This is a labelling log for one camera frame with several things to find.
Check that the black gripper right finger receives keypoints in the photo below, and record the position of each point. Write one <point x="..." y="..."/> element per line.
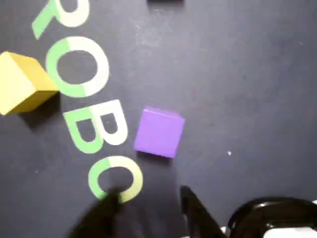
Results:
<point x="198" y="218"/>

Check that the black table clamp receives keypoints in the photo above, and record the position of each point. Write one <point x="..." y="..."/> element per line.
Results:
<point x="270" y="208"/>

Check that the yellow wooden cube block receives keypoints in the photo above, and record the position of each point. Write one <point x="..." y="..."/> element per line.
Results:
<point x="22" y="84"/>

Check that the purple wooden cube block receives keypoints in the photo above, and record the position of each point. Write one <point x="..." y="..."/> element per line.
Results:
<point x="158" y="131"/>

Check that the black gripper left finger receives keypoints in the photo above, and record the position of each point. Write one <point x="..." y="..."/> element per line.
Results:
<point x="96" y="218"/>

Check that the dark mat with printed letters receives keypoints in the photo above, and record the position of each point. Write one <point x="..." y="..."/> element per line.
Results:
<point x="210" y="86"/>

